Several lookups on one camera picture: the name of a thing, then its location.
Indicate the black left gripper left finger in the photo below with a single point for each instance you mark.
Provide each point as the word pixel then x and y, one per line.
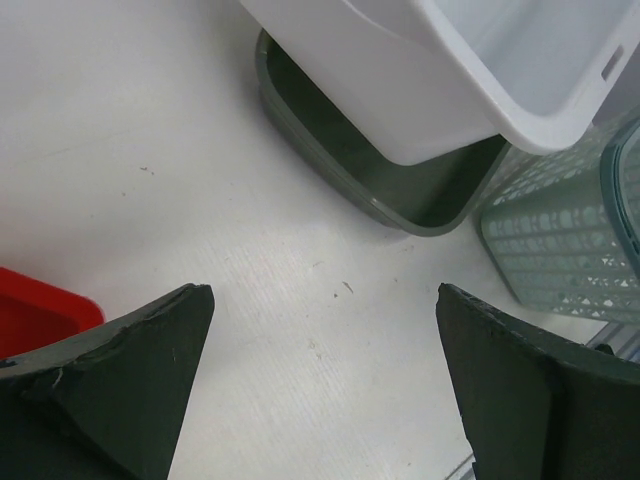
pixel 108 403

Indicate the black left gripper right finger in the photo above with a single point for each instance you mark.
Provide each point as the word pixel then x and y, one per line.
pixel 535 405

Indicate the light teal perforated basket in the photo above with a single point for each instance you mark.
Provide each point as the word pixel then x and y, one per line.
pixel 563 229

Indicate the red plastic tray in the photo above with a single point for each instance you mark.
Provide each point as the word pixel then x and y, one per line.
pixel 35 314

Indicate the dark green plastic tray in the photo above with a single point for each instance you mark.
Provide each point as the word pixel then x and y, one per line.
pixel 425 200

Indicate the white plastic tub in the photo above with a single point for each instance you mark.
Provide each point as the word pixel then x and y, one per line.
pixel 419 79

